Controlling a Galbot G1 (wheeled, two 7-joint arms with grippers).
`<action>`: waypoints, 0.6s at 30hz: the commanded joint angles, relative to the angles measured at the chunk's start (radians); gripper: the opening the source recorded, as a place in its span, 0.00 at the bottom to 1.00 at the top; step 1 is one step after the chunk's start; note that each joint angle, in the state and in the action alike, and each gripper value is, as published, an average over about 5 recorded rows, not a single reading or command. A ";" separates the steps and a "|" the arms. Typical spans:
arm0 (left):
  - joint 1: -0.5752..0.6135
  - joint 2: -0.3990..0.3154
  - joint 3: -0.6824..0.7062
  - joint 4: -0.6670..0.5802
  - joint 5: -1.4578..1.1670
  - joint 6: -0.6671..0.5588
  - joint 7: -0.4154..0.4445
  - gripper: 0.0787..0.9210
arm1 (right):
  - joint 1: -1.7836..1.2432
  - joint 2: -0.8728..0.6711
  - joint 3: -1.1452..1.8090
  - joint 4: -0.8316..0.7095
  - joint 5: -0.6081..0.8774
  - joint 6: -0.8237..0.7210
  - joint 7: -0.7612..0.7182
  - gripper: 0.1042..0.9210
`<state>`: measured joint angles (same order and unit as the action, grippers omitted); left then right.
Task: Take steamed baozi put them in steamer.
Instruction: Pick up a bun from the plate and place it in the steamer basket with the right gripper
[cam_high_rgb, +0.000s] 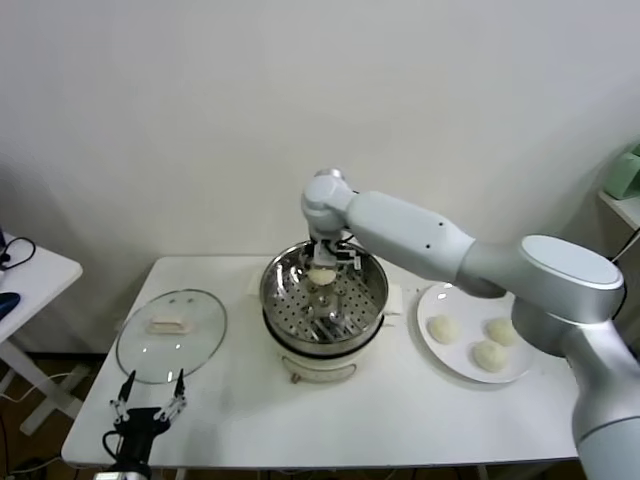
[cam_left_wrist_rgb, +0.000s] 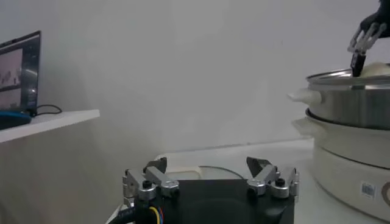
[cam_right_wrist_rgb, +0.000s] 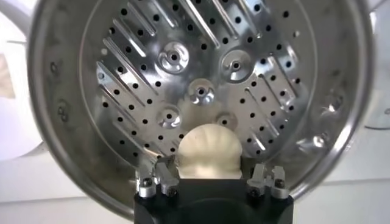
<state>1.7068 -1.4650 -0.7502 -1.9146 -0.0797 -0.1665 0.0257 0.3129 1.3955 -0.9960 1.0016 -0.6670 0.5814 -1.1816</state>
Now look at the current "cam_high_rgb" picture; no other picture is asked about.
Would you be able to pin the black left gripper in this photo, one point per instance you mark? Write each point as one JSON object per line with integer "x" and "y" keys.
{"x": 140, "y": 425}

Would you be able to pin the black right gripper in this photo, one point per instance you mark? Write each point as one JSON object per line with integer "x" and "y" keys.
{"x": 327, "y": 254}

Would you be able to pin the white electric cooking pot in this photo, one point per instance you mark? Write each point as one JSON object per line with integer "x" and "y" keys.
{"x": 320, "y": 367}

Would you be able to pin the glass pot lid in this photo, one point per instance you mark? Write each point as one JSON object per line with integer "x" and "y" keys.
{"x": 170, "y": 345}

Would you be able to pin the white round plate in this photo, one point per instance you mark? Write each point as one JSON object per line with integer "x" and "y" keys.
{"x": 450, "y": 360}

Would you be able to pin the perforated steel steamer basket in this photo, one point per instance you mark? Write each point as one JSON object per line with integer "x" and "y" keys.
{"x": 370, "y": 292}

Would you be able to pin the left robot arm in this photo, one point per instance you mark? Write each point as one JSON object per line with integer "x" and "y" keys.
{"x": 140, "y": 471}

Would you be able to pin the white side table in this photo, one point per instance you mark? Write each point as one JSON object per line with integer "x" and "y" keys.
{"x": 45, "y": 280}

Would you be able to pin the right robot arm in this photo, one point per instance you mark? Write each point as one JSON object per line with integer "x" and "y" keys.
{"x": 500, "y": 260}

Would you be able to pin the pale green appliance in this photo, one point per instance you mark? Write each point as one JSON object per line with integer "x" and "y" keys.
{"x": 622, "y": 172}

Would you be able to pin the white steamed baozi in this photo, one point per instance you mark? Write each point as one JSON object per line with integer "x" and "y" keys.
{"x": 320, "y": 276}
{"x": 444, "y": 330}
{"x": 490, "y": 356}
{"x": 500, "y": 331}

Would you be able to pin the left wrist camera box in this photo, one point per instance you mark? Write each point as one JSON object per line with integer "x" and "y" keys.
{"x": 112, "y": 475}

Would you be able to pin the dark blue mouse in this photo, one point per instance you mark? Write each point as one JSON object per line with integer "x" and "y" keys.
{"x": 9, "y": 301}

